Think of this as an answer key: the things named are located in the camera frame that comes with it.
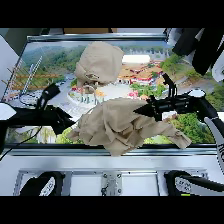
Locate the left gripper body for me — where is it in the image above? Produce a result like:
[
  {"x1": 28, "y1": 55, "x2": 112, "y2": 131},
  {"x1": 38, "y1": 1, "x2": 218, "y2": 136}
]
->
[{"x1": 41, "y1": 104, "x2": 77, "y2": 136}]

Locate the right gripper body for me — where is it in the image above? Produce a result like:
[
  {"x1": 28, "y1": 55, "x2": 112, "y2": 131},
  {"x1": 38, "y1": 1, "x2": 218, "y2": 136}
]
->
[{"x1": 151, "y1": 94, "x2": 192, "y2": 122}]

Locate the beige garment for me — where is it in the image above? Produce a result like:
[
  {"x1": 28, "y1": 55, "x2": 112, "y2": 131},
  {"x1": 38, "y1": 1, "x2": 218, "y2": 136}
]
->
[
  {"x1": 74, "y1": 41, "x2": 125, "y2": 95},
  {"x1": 66, "y1": 97, "x2": 193, "y2": 157}
]

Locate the white garment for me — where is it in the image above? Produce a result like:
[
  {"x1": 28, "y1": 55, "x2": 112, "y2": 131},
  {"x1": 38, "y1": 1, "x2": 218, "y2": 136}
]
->
[{"x1": 211, "y1": 49, "x2": 224, "y2": 83}]

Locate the black garment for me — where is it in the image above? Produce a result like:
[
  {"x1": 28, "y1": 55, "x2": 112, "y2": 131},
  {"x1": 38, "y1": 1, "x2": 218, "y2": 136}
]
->
[
  {"x1": 171, "y1": 27, "x2": 203, "y2": 57},
  {"x1": 191, "y1": 27, "x2": 224, "y2": 77}
]

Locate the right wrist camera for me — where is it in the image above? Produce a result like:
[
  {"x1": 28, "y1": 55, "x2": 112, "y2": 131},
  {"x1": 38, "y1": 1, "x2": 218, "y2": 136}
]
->
[{"x1": 161, "y1": 72, "x2": 178, "y2": 100}]

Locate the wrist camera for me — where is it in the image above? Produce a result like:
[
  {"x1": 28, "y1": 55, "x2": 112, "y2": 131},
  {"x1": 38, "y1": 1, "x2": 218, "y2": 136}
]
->
[
  {"x1": 161, "y1": 72, "x2": 178, "y2": 100},
  {"x1": 35, "y1": 82, "x2": 62, "y2": 110}
]

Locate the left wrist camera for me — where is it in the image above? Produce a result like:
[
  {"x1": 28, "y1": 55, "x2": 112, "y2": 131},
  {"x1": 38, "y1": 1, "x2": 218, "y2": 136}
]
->
[{"x1": 35, "y1": 82, "x2": 62, "y2": 110}]

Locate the silver frame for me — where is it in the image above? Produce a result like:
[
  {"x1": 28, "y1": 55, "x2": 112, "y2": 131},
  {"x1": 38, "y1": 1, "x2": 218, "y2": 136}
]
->
[{"x1": 0, "y1": 32, "x2": 224, "y2": 197}]

